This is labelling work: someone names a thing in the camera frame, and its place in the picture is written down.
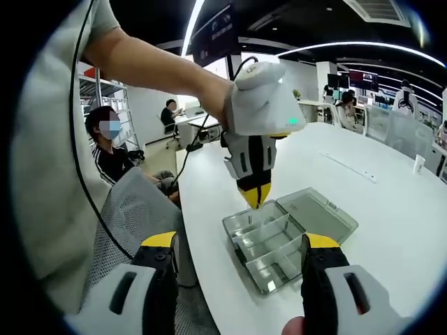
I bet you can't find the hanging dark display screen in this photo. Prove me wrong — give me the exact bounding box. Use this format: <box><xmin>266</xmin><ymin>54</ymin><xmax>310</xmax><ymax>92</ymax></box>
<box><xmin>191</xmin><ymin>3</ymin><xmax>242</xmax><ymax>66</ymax></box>

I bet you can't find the metal storage shelf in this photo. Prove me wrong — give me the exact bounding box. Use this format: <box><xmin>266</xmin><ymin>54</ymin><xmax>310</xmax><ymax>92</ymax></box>
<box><xmin>78</xmin><ymin>66</ymin><xmax>140</xmax><ymax>151</ymax></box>

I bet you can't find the grey transparent guide fixture box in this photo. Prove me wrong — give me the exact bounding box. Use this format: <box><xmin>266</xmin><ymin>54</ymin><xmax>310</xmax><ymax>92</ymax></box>
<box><xmin>222</xmin><ymin>187</ymin><xmax>360</xmax><ymax>297</ymax></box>

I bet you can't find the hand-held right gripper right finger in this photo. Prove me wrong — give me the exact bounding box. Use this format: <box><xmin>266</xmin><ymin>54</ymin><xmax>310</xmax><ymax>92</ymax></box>
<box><xmin>300</xmin><ymin>232</ymin><xmax>413</xmax><ymax>335</ymax></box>

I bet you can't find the person's right hand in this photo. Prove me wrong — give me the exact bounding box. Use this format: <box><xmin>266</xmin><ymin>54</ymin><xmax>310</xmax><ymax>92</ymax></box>
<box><xmin>282</xmin><ymin>315</ymin><xmax>307</xmax><ymax>335</ymax></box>

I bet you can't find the wall display screen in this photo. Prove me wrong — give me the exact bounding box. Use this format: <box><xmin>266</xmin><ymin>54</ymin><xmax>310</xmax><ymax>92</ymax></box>
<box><xmin>349</xmin><ymin>69</ymin><xmax>380</xmax><ymax>92</ymax></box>

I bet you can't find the grey partition panel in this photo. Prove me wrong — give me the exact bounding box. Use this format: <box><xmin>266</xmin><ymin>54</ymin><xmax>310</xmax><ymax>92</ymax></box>
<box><xmin>365</xmin><ymin>104</ymin><xmax>437</xmax><ymax>158</ymax></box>

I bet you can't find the table cable slot cover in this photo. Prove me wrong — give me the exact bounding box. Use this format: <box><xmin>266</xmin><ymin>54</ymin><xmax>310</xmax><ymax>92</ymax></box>
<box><xmin>319</xmin><ymin>151</ymin><xmax>379</xmax><ymax>184</ymax></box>

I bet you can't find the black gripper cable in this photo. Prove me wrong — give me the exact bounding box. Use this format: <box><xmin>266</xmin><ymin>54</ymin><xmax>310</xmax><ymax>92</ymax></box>
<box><xmin>173</xmin><ymin>57</ymin><xmax>260</xmax><ymax>196</ymax></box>

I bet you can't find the grey mesh office chair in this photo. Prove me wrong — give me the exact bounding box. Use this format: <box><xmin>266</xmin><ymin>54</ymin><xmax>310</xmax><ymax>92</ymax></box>
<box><xmin>78</xmin><ymin>167</ymin><xmax>221</xmax><ymax>335</ymax></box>

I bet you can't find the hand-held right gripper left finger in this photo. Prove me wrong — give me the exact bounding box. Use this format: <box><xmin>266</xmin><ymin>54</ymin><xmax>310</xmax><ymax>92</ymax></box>
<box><xmin>64</xmin><ymin>230</ymin><xmax>179</xmax><ymax>335</ymax></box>

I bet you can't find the person's grey shirt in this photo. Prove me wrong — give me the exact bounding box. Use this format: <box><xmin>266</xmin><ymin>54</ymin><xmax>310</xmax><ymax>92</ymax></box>
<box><xmin>10</xmin><ymin>0</ymin><xmax>122</xmax><ymax>315</ymax></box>

